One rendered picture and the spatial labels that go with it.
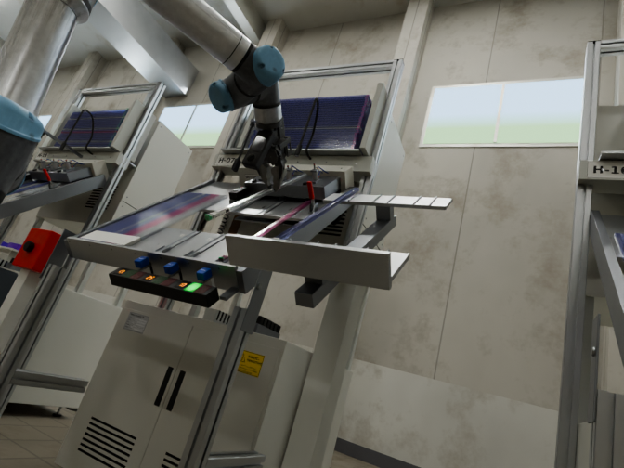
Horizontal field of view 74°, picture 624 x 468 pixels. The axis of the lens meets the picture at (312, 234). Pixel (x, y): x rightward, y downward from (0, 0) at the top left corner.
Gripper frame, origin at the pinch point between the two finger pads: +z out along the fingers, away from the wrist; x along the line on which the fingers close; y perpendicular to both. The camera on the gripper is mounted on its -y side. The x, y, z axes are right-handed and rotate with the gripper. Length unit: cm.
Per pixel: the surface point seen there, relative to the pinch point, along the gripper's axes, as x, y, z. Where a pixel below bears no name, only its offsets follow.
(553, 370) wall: -136, 208, 259
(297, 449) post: -37, -55, 23
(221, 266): -4.3, -31.7, 4.9
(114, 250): 34.9, -32.3, 11.0
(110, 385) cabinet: 42, -47, 60
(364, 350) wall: 34, 189, 297
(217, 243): 8.5, -18.2, 10.5
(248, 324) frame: -16.0, -39.2, 12.6
